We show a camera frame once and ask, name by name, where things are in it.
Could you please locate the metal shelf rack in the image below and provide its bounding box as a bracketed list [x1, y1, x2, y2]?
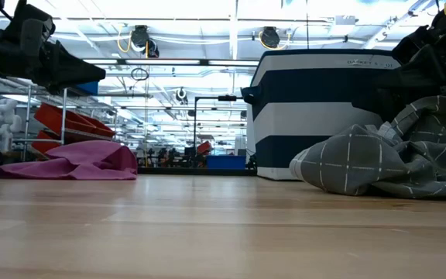
[0, 71, 118, 162]

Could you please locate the navy white striped basket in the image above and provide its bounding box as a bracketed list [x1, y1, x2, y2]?
[241, 48, 406, 181]

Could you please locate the magenta towel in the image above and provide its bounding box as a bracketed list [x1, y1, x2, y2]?
[0, 139, 139, 181]

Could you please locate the blue storage bin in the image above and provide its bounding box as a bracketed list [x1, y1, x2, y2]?
[75, 80, 100, 96]

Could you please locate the black ceiling cable reel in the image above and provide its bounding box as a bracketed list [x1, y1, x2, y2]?
[116, 25, 160, 59]
[259, 26, 288, 51]

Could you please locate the small black ceiling reel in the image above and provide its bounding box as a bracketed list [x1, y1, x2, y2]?
[175, 87, 189, 105]

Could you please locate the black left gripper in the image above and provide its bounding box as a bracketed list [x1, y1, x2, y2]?
[0, 0, 107, 96]

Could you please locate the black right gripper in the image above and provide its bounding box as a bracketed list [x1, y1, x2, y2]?
[352, 19, 446, 122]

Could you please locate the hanging black cable coil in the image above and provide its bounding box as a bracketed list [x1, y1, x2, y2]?
[130, 67, 149, 82]

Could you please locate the red background object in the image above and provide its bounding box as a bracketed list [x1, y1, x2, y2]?
[196, 140, 213, 156]

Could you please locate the grey white-checked towel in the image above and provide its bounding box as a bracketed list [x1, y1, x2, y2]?
[289, 95, 446, 201]

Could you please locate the blue floor crate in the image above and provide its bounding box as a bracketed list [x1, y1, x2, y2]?
[206, 154, 247, 171]

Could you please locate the black table frame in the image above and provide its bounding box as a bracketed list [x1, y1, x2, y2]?
[0, 162, 258, 179]

